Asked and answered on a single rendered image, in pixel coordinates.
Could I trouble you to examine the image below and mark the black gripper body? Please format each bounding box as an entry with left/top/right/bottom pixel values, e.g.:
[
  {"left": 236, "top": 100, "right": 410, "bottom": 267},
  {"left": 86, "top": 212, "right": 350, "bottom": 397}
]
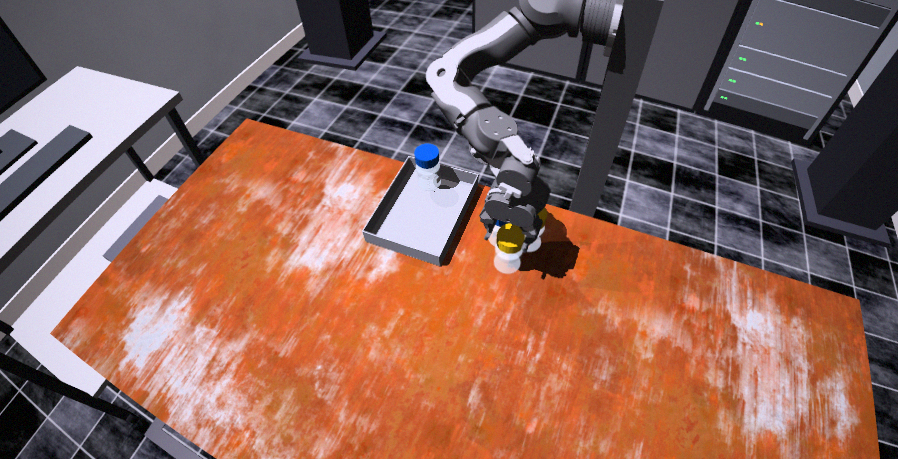
[{"left": 484, "top": 177, "right": 551, "bottom": 227}]

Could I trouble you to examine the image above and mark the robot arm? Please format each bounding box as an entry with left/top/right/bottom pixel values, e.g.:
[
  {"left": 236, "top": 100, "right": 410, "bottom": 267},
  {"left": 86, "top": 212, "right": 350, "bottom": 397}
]
[{"left": 426, "top": 0, "right": 624, "bottom": 199}]

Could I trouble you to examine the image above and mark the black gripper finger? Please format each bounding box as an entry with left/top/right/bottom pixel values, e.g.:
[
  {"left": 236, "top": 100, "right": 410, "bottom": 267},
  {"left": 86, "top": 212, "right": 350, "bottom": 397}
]
[
  {"left": 520, "top": 215, "right": 543, "bottom": 253},
  {"left": 479, "top": 207, "right": 497, "bottom": 241}
]

